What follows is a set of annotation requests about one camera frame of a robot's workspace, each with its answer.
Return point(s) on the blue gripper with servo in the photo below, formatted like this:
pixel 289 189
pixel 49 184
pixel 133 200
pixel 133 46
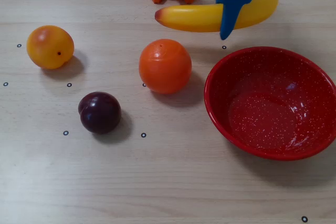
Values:
pixel 231 7

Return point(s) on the yellow toy banana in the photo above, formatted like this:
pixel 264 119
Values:
pixel 191 18

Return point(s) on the red speckled bowl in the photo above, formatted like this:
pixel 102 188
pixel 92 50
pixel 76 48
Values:
pixel 262 119

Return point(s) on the orange toy fruit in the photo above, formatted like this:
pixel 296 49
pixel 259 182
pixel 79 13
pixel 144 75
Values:
pixel 165 66

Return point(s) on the dark purple toy plum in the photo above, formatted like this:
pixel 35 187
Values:
pixel 99 112

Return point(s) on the yellow toy peach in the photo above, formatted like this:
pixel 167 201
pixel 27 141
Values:
pixel 50 47

